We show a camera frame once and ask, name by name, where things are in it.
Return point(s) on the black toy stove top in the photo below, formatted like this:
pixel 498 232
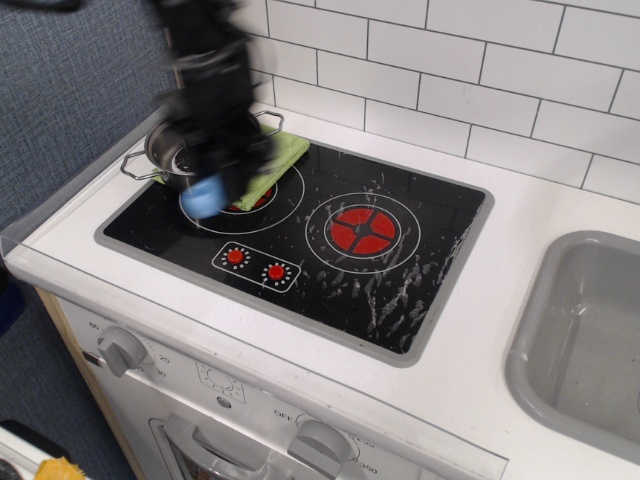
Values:
pixel 372 251

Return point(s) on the blue and grey toy spoon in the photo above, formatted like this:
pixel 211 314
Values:
pixel 204 199

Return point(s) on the red stove knob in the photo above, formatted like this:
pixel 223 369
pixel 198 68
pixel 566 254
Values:
pixel 276 273
pixel 236 256

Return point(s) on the green folded cloth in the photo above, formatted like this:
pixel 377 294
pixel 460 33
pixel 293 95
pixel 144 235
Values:
pixel 179 168

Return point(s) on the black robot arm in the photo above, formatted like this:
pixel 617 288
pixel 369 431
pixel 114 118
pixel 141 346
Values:
pixel 198 26

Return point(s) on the grey plastic sink basin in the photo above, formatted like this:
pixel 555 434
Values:
pixel 573 365

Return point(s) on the yellow object at corner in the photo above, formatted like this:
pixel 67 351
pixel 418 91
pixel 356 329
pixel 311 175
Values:
pixel 59 469

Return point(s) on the right red stove knob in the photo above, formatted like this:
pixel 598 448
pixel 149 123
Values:
pixel 276 273

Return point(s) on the left red stove knob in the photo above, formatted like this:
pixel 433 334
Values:
pixel 236 256

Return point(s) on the left grey oven dial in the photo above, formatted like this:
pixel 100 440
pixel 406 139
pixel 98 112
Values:
pixel 120 350

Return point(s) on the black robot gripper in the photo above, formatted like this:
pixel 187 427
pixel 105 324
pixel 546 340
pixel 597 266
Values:
pixel 211 111

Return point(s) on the right grey oven dial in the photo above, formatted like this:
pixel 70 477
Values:
pixel 321 448

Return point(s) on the white toy oven front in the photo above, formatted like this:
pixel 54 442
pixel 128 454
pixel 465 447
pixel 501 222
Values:
pixel 182 419

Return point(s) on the grey oven dial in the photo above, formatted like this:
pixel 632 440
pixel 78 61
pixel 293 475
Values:
pixel 120 350
pixel 321 448

